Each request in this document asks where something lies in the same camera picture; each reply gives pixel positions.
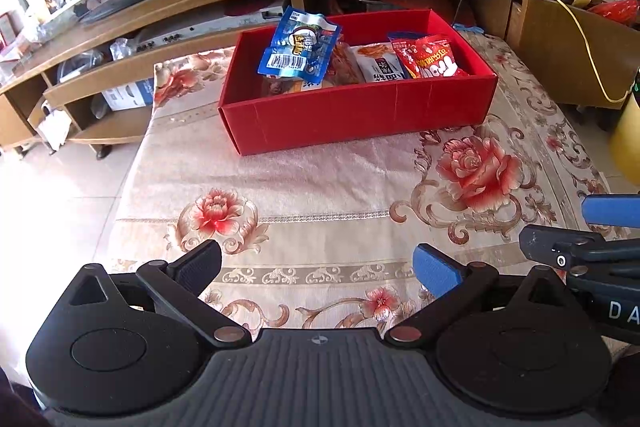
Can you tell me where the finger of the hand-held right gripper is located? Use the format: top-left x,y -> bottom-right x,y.
581,194 -> 640,229
519,224 -> 640,279

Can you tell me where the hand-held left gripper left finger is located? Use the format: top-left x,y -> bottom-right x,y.
67,239 -> 252,349

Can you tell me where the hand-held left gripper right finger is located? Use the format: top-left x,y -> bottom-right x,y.
385,243 -> 572,349

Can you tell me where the red cardboard box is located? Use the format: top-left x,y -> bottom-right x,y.
218,9 -> 499,156

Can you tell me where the red snack packet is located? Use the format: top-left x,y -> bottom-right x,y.
390,34 -> 471,80

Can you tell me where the white orange snack packet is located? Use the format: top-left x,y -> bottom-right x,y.
350,44 -> 409,84

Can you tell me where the orange printed snack packet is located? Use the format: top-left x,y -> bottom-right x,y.
327,39 -> 364,86

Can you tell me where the light blue snack packet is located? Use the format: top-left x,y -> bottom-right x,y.
257,6 -> 343,80

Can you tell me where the yellow trash bin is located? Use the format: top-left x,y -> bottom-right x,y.
607,67 -> 640,188

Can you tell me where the floral tablecloth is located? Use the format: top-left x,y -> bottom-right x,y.
107,27 -> 640,344

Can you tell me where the white blue carton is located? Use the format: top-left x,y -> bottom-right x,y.
101,78 -> 155,112

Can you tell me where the red plastic bag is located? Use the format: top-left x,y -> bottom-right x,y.
587,0 -> 640,26

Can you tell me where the clear plastic bag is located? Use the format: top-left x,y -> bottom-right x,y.
58,49 -> 107,84

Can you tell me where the silver media player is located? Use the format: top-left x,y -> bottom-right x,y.
135,8 -> 287,54

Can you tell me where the yellow cable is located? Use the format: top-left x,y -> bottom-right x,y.
379,0 -> 629,104

